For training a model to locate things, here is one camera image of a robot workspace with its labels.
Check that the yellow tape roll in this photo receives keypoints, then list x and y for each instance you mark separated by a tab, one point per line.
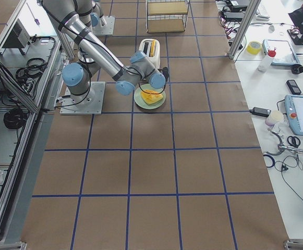
254	47

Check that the white toaster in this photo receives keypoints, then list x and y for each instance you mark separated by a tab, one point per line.
145	45

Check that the black power adapter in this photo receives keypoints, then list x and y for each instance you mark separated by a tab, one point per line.
261	112

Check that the wire basket with wooden shelf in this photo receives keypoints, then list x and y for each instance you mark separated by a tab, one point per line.
167	16

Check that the spray bottle red cap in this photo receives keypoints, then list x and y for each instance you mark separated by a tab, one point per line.
267	60

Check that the toast slice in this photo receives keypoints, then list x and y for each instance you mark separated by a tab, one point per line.
153	48

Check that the aluminium frame post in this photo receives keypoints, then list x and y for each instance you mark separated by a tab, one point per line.
250	12

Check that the orange bread roll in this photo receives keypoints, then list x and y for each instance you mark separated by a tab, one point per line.
151	96

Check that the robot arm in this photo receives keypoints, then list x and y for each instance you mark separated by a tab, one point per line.
77	19
97	14

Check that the scissors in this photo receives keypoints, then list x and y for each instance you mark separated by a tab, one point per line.
293	141

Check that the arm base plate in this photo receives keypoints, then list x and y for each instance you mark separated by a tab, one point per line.
108	29
89	103

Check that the green plate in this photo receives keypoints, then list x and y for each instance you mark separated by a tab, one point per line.
139	101

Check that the paper cup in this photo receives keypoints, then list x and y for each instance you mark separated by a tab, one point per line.
274	117

